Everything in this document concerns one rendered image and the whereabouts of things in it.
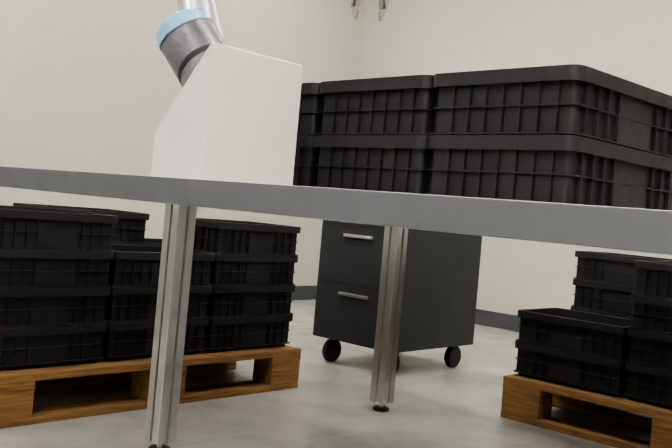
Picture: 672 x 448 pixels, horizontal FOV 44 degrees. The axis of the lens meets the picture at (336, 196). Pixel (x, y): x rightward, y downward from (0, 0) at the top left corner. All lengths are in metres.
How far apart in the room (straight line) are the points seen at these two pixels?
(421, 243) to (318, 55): 2.84
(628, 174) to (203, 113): 0.73
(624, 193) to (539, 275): 3.94
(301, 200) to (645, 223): 0.44
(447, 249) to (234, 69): 2.33
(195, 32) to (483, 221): 0.89
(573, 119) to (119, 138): 3.91
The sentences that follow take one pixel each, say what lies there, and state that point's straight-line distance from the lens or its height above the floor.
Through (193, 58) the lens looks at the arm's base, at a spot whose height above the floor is 0.93.
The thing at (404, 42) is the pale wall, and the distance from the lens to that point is 6.22.
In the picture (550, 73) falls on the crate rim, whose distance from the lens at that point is 1.38.
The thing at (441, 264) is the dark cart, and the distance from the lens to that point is 3.67.
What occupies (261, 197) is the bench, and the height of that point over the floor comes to 0.68.
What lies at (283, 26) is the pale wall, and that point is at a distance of 5.89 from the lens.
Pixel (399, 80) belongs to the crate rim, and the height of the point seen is 0.92.
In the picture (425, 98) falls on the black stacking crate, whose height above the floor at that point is 0.89.
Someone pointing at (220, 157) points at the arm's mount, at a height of 0.75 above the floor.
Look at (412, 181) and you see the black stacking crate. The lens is 1.53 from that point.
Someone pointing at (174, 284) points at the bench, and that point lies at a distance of 2.22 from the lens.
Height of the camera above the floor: 0.68
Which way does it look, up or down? 1 degrees up
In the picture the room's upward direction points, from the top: 5 degrees clockwise
